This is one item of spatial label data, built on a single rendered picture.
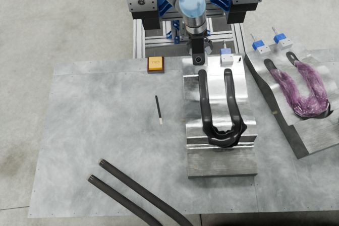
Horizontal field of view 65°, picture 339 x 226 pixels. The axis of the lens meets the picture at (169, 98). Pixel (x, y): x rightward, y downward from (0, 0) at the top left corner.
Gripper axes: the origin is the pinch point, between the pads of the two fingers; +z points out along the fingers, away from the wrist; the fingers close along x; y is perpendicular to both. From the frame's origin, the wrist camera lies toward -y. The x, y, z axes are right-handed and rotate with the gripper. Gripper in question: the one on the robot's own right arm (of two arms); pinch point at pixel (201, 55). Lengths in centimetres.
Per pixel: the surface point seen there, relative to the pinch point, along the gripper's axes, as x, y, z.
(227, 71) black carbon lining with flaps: -10.3, -6.1, 6.5
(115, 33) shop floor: 78, 76, 96
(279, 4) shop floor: -69, 96, 120
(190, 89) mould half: 5.6, -13.5, 3.4
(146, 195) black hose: 23, -54, -5
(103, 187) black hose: 41, -51, -3
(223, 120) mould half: -6.7, -28.5, -1.8
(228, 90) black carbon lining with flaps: -10.1, -14.7, 6.0
